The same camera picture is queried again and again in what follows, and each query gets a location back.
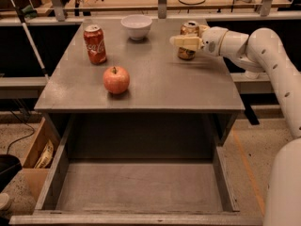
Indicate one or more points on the white pole with black grip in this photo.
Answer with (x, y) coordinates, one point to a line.
(30, 39)

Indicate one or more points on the open grey top drawer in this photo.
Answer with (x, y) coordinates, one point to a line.
(138, 170)

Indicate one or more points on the wooden crate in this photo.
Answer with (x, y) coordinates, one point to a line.
(36, 177)

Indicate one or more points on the grey cabinet with top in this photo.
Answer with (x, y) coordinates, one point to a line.
(159, 80)

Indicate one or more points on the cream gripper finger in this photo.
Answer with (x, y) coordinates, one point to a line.
(187, 42)
(201, 29)

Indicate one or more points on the black round object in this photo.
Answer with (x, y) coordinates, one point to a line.
(10, 165)

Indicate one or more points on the red cola can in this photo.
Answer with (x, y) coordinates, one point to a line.
(94, 40)

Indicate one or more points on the yellow snack bag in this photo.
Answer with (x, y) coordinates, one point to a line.
(46, 156)

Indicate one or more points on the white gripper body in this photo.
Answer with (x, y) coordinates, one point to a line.
(213, 40)

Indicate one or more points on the red apple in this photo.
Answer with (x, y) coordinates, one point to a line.
(116, 79)

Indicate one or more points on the wooden workbench with metal posts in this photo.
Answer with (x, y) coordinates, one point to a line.
(63, 10)

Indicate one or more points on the white ceramic bowl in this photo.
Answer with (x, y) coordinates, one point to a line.
(137, 26)

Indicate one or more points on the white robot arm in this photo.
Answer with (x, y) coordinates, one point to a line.
(263, 51)

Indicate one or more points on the orange soda can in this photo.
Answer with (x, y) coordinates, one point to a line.
(188, 28)

